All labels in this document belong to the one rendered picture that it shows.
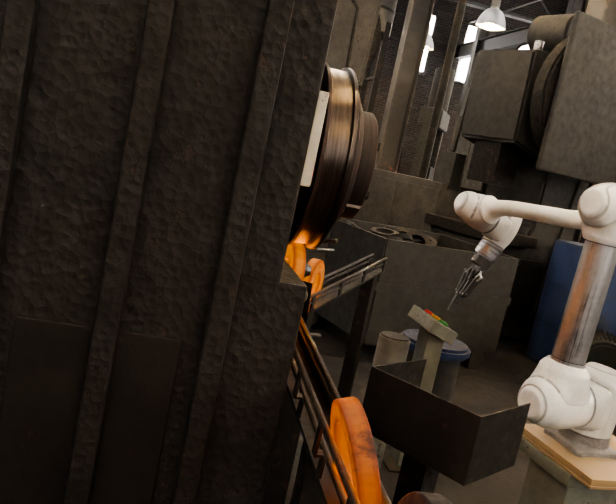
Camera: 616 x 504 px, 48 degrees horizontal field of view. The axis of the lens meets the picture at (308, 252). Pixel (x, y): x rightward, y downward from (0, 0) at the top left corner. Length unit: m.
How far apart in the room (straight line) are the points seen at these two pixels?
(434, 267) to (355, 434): 3.21
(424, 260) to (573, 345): 2.01
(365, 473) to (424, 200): 4.93
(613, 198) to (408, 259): 2.08
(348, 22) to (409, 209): 2.00
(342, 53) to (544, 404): 2.88
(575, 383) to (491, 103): 3.58
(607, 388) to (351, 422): 1.48
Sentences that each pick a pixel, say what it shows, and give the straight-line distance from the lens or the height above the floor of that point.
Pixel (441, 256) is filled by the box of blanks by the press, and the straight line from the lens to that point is 4.17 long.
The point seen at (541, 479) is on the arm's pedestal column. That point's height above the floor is 0.24.
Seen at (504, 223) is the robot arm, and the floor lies 1.02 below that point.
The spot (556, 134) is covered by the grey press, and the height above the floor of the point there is 1.59.
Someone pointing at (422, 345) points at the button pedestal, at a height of 0.49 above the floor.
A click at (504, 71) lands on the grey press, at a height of 2.00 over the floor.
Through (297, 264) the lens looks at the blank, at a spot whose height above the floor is 0.84.
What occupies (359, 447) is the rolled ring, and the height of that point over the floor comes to 0.75.
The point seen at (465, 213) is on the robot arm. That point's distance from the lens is 2.52.
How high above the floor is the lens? 1.13
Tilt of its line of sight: 8 degrees down
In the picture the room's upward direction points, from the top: 12 degrees clockwise
